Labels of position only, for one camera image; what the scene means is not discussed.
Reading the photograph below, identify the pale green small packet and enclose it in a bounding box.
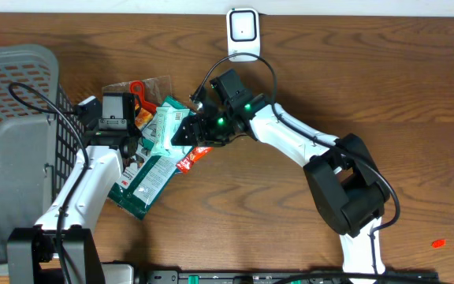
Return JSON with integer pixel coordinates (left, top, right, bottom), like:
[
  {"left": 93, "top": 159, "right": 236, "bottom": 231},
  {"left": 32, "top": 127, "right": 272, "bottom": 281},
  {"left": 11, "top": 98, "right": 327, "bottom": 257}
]
[{"left": 151, "top": 106, "right": 192, "bottom": 158}]

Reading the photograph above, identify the red packaged item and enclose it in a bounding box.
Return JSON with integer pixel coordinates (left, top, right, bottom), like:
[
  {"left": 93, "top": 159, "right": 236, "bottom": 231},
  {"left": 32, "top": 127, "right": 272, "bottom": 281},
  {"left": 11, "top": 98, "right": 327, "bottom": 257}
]
[{"left": 102, "top": 76, "right": 173, "bottom": 114}]

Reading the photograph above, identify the red snack stick packet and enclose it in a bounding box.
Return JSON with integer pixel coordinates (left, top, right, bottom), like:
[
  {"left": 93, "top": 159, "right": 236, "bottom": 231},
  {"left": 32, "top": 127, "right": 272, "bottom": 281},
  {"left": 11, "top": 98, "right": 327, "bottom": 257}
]
[{"left": 176, "top": 147, "right": 212, "bottom": 174}]

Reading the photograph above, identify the small red floor marker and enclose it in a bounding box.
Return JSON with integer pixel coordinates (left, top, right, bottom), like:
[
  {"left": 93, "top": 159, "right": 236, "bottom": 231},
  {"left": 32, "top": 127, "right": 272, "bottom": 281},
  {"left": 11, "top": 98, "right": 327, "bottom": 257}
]
[{"left": 431, "top": 239, "right": 446, "bottom": 249}]

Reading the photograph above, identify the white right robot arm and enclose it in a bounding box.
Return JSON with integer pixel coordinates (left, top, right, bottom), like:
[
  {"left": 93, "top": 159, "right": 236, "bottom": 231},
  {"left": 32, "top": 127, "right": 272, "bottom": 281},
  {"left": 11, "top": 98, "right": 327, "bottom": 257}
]
[{"left": 170, "top": 95, "right": 393, "bottom": 274}]

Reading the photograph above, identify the green packaged item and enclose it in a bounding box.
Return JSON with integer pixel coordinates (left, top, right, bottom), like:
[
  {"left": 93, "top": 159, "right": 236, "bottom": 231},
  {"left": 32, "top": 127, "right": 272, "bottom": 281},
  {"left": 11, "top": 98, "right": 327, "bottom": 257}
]
[{"left": 108, "top": 118, "right": 185, "bottom": 219}]

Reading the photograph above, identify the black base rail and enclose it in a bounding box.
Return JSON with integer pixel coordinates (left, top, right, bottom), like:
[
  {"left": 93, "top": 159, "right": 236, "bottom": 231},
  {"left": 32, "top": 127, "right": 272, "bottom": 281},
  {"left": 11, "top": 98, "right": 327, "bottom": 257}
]
[{"left": 104, "top": 258, "right": 441, "bottom": 284}]

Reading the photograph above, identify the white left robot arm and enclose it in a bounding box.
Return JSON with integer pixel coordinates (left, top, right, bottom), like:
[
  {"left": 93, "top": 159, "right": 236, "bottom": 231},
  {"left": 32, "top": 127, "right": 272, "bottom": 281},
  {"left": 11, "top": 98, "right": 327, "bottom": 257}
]
[{"left": 7, "top": 129, "right": 142, "bottom": 283}]

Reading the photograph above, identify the white barcode scanner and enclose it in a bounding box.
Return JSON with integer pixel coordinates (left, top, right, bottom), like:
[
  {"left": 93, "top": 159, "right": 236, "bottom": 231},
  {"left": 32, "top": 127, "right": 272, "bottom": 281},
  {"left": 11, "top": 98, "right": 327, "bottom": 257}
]
[{"left": 226, "top": 8, "right": 261, "bottom": 62}]

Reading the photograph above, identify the grey plastic basket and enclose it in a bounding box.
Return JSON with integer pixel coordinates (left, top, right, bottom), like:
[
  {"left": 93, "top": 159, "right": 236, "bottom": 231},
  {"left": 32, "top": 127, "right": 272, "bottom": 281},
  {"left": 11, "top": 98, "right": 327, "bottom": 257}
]
[{"left": 0, "top": 44, "right": 84, "bottom": 276}]

